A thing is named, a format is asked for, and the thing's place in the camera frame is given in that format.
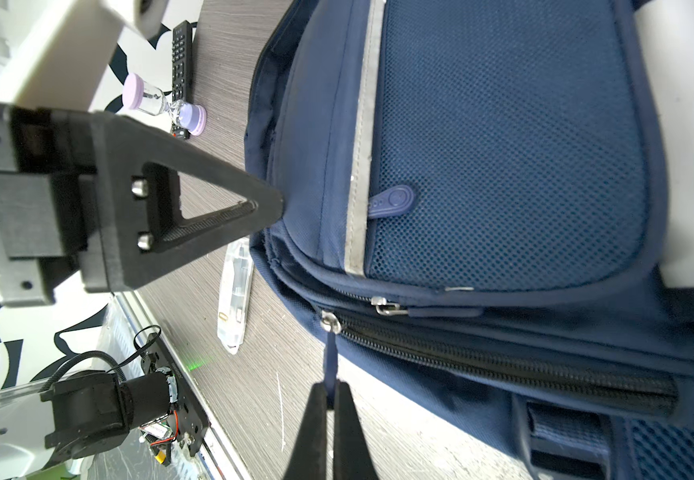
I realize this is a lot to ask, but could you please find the small purple bottle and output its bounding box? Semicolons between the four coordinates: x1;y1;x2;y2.
122;73;207;136

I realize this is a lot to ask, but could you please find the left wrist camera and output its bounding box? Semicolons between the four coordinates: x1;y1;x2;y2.
0;0;168;112

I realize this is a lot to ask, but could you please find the navy blue student backpack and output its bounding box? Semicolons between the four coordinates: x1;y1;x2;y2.
245;1;694;479

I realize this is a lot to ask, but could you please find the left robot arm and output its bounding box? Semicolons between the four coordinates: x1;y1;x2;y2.
0;104;284;479

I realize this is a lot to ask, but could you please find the black remote control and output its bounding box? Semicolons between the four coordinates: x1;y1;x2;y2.
171;21;193;107

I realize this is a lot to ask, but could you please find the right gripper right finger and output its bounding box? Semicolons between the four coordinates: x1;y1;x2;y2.
333;381;379;480

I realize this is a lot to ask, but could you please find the black corrugated cable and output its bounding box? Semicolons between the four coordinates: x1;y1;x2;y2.
37;323;163;394

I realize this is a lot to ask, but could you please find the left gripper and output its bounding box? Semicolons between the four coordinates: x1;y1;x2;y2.
0;103;284;307

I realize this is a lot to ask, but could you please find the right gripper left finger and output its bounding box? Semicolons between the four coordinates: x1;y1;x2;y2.
283;383;328;480

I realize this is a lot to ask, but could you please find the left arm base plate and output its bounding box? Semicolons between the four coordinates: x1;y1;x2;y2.
134;340;210;467

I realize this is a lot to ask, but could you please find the clear plastic pen box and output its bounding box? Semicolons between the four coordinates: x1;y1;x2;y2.
217;237;254;355

